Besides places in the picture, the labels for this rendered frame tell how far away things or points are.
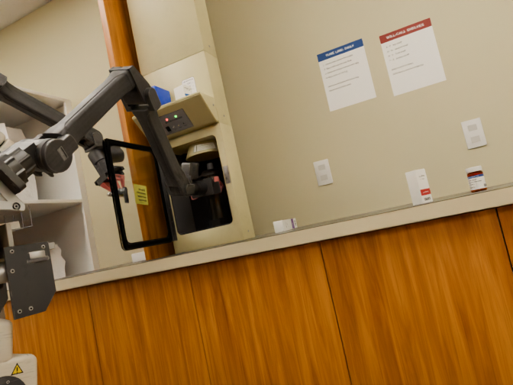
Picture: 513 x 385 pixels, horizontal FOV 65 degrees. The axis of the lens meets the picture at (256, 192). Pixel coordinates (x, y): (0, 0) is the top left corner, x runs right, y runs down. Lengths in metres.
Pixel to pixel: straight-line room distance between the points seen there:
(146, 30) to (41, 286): 1.20
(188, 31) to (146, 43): 0.21
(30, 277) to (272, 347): 0.68
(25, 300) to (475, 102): 1.68
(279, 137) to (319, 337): 1.05
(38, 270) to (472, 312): 1.05
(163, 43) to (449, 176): 1.30
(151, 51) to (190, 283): 1.00
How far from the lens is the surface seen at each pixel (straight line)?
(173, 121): 1.65
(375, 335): 1.20
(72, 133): 1.08
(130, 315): 1.54
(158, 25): 1.88
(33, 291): 1.08
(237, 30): 2.19
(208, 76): 1.68
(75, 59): 2.81
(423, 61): 1.91
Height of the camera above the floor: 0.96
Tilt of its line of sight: 5 degrees up
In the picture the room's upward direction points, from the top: 12 degrees counter-clockwise
